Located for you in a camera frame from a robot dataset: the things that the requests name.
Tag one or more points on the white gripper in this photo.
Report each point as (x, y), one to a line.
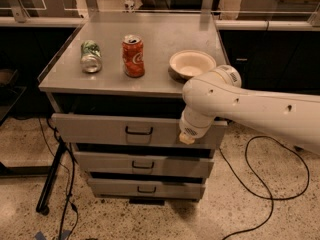
(192, 131)

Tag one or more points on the grey top drawer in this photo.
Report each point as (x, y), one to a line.
(137, 131)

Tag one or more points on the grey drawer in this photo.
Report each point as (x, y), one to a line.
(144, 165)
(148, 189)
(137, 131)

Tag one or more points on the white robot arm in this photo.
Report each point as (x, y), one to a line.
(218, 93)

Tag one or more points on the grey bottom drawer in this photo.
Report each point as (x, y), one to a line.
(148, 189)

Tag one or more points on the grey metal drawer cabinet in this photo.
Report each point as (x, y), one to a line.
(111, 92)

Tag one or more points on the grey middle drawer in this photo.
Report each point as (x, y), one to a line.
(144, 165)

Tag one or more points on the white paper bowl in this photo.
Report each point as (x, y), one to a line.
(191, 63)

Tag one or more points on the red cola can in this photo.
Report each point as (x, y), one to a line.
(132, 54)

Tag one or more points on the green crushed soda can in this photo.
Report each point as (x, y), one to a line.
(91, 58)

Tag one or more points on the clear plastic water bottle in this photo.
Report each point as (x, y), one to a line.
(129, 5)

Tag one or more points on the black wheeled stand leg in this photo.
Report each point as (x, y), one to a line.
(42, 205)

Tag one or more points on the blue tape piece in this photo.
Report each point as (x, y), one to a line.
(40, 236)

